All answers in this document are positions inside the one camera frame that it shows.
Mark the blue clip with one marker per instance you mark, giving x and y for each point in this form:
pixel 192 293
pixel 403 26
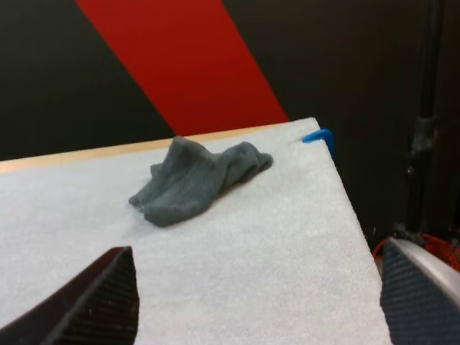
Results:
pixel 320 136

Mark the crumpled grey-green towel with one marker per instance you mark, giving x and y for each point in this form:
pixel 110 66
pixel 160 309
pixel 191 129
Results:
pixel 194 187

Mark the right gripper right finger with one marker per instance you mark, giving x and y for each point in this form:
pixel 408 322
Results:
pixel 417 305

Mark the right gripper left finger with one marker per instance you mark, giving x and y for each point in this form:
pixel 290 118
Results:
pixel 90 305

